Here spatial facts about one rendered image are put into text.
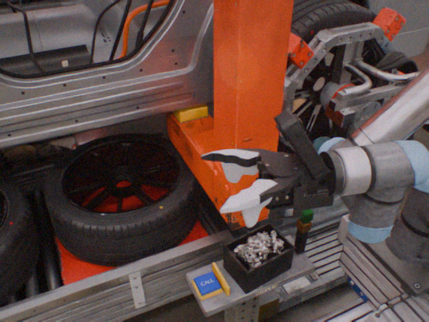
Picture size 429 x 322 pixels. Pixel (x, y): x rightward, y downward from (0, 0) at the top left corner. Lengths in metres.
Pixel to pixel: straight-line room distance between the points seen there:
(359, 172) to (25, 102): 1.24
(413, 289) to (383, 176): 0.47
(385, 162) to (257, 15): 0.58
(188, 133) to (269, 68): 0.64
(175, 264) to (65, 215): 0.47
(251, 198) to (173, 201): 1.11
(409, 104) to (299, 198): 0.30
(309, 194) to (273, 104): 0.63
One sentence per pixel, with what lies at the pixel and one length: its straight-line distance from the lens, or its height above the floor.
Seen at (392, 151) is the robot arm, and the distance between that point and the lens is 0.69.
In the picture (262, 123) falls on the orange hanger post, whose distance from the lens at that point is 1.27.
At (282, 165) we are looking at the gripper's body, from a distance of 0.62.
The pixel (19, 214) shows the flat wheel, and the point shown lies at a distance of 1.76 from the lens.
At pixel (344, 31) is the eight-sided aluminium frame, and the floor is 1.11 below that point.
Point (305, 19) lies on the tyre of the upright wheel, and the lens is 1.56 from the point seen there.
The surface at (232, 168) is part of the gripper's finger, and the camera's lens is 0.68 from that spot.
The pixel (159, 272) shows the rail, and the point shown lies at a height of 0.34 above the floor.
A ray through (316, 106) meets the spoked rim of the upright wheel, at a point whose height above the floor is 0.77.
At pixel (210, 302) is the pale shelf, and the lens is 1.41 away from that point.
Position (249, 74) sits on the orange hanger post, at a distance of 1.16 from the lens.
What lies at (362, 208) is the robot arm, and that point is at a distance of 0.74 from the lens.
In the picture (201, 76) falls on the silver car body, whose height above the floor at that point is 0.88.
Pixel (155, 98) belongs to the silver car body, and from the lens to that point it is 1.68.
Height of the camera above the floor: 1.62
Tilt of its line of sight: 38 degrees down
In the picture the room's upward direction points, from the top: straight up
